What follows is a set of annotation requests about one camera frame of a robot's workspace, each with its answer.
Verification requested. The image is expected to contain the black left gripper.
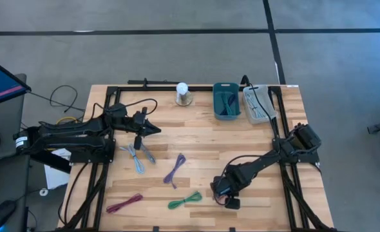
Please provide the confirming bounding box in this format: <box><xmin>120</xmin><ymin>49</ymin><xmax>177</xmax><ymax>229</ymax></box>
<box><xmin>131</xmin><ymin>106</ymin><xmax>162</xmax><ymax>137</ymax></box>

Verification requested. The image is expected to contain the grey-blue USB cable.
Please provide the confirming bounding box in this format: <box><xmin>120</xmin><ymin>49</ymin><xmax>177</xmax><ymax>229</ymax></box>
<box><xmin>140</xmin><ymin>143</ymin><xmax>157</xmax><ymax>164</ymax></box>

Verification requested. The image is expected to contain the light blue USB cable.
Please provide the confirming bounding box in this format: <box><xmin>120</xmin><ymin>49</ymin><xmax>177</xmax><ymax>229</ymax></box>
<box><xmin>246</xmin><ymin>93</ymin><xmax>265</xmax><ymax>120</ymax></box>
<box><xmin>119</xmin><ymin>143</ymin><xmax>146</xmax><ymax>175</ymax></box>

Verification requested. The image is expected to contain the violet USB cable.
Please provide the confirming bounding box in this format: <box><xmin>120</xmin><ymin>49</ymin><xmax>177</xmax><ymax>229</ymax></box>
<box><xmin>163</xmin><ymin>154</ymin><xmax>187</xmax><ymax>189</ymax></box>

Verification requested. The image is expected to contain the maroon USB cable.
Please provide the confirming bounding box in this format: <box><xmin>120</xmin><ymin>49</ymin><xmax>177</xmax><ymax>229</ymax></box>
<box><xmin>106</xmin><ymin>193</ymin><xmax>144</xmax><ymax>214</ymax></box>

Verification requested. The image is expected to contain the teal USB cable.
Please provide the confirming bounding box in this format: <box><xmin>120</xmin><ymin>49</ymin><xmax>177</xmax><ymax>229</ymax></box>
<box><xmin>221</xmin><ymin>92</ymin><xmax>234</xmax><ymax>116</ymax></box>

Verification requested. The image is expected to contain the teal plastic bin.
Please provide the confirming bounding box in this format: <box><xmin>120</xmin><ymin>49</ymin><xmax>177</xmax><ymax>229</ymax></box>
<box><xmin>213</xmin><ymin>82</ymin><xmax>242</xmax><ymax>121</ymax></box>

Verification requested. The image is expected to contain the grey plastic bin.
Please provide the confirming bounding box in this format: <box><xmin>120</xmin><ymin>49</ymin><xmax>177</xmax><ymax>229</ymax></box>
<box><xmin>242</xmin><ymin>84</ymin><xmax>278</xmax><ymax>125</ymax></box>

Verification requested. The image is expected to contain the black diagonal bar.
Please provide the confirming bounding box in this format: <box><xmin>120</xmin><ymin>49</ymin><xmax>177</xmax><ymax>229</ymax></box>
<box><xmin>17</xmin><ymin>138</ymin><xmax>72</xmax><ymax>175</ymax></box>

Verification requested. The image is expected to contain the white paper sheet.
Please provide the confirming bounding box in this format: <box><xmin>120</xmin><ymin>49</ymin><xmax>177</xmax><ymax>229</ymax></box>
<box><xmin>43</xmin><ymin>148</ymin><xmax>71</xmax><ymax>190</ymax></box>

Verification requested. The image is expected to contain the grey desk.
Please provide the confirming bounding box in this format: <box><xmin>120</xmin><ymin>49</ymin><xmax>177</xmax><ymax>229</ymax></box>
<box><xmin>0</xmin><ymin>73</ymin><xmax>32</xmax><ymax>232</ymax></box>

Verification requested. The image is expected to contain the computer monitor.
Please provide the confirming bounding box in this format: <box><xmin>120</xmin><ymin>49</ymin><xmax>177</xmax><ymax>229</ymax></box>
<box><xmin>0</xmin><ymin>53</ymin><xmax>32</xmax><ymax>110</ymax></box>

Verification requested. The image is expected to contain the black computer mouse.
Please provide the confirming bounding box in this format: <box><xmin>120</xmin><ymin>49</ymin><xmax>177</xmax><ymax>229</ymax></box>
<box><xmin>0</xmin><ymin>199</ymin><xmax>17</xmax><ymax>232</ymax></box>

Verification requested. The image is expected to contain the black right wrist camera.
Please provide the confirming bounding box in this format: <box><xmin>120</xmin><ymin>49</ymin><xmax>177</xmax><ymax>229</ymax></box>
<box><xmin>225</xmin><ymin>197</ymin><xmax>242</xmax><ymax>211</ymax></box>

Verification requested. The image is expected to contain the green USB cable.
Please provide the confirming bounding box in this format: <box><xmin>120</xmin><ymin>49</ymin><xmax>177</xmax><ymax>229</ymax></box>
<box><xmin>167</xmin><ymin>191</ymin><xmax>203</xmax><ymax>210</ymax></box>

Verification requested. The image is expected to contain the black aluminium table frame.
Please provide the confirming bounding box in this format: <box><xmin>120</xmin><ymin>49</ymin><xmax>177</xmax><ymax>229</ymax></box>
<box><xmin>56</xmin><ymin>75</ymin><xmax>337</xmax><ymax>232</ymax></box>

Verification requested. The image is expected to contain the yellow cable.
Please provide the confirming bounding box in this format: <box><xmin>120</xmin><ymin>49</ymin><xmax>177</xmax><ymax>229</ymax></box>
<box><xmin>55</xmin><ymin>115</ymin><xmax>79</xmax><ymax>126</ymax></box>

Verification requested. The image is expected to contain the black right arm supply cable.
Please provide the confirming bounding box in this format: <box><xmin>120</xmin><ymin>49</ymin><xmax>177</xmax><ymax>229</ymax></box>
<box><xmin>248</xmin><ymin>84</ymin><xmax>278</xmax><ymax>142</ymax></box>

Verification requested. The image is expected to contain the thin black floor cable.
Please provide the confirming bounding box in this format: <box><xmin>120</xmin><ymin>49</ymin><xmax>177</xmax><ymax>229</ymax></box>
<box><xmin>28</xmin><ymin>84</ymin><xmax>86</xmax><ymax>113</ymax></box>

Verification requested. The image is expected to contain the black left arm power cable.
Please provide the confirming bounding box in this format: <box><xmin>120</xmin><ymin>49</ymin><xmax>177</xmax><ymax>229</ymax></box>
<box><xmin>57</xmin><ymin>162</ymin><xmax>90</xmax><ymax>226</ymax></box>

